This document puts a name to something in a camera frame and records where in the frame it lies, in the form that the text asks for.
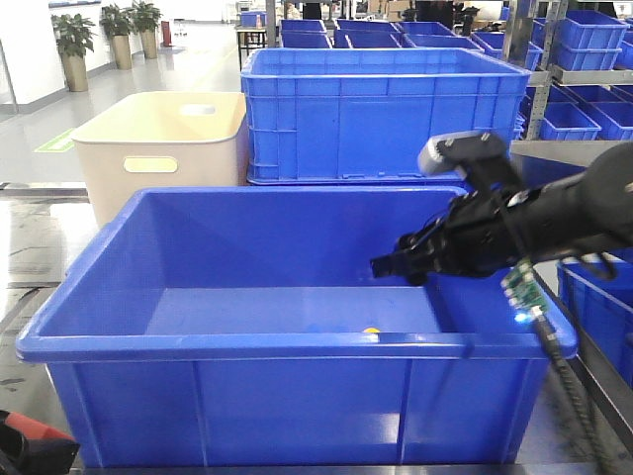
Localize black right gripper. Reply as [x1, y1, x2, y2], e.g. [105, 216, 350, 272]
[370, 190, 529, 285]

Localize blue bin at right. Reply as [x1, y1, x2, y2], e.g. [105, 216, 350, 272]
[557, 261, 632, 386]

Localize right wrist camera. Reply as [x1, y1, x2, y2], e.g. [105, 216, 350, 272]
[417, 131, 507, 175]

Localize potted plant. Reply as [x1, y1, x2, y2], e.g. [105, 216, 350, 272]
[50, 14, 95, 92]
[132, 1, 161, 59]
[100, 4, 133, 70]

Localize red cube block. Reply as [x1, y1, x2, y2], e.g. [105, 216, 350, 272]
[1, 411, 72, 440]

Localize green circuit board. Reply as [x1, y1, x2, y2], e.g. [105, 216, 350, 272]
[500, 259, 548, 325]

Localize large blue target bin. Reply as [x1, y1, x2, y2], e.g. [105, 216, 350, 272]
[16, 186, 548, 467]

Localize potted plant right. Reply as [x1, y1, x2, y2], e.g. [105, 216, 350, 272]
[132, 1, 161, 59]

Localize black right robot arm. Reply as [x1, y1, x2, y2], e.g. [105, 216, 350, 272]
[371, 134, 632, 286]

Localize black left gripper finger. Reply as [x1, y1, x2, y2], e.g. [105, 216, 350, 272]
[1, 423, 80, 474]

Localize potted plant left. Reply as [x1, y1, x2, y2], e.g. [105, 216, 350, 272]
[50, 14, 95, 92]

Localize big blue crate behind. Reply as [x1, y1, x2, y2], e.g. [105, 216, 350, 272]
[241, 47, 530, 185]

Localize potted plant middle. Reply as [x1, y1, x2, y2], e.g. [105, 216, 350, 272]
[100, 4, 133, 70]

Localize beige plastic bin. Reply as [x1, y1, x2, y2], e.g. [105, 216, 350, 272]
[71, 91, 249, 226]

